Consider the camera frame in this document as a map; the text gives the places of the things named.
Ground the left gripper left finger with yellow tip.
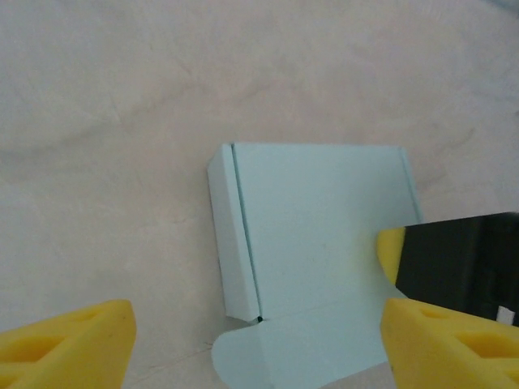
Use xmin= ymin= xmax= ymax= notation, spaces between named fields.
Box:
xmin=0 ymin=299 xmax=138 ymax=389

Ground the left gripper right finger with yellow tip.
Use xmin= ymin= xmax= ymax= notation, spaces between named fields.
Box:
xmin=382 ymin=297 xmax=519 ymax=389

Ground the light blue paper box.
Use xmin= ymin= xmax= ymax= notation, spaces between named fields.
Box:
xmin=206 ymin=142 xmax=425 ymax=389

